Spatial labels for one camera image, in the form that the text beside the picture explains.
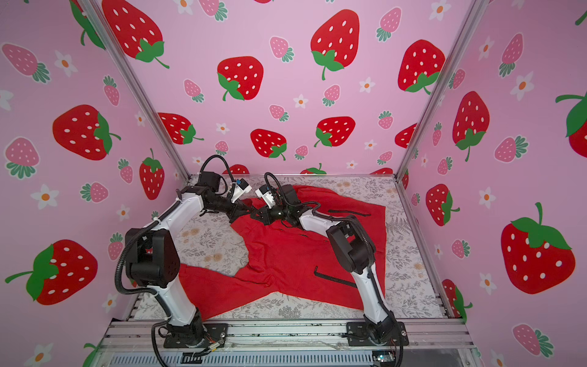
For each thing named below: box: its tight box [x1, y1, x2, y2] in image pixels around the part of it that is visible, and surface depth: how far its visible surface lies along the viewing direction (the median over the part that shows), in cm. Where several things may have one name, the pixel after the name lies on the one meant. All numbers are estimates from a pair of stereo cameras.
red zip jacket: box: [178, 185, 387, 321], surface depth 86 cm
